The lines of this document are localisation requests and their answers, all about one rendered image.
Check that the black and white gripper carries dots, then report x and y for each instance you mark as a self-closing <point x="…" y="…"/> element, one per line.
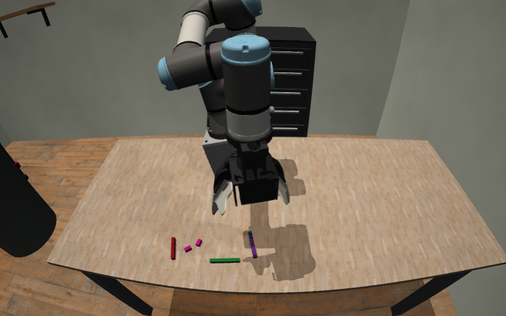
<point x="253" y="170"/>

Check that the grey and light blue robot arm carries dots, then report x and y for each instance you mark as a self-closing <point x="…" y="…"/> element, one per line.
<point x="244" y="63"/>

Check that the green rod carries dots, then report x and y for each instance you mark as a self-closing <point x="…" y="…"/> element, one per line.
<point x="225" y="260"/>

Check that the dark red rod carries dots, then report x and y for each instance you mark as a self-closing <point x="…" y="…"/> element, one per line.
<point x="173" y="240"/>

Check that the purple rod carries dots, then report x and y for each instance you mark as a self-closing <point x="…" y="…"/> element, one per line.
<point x="253" y="248"/>

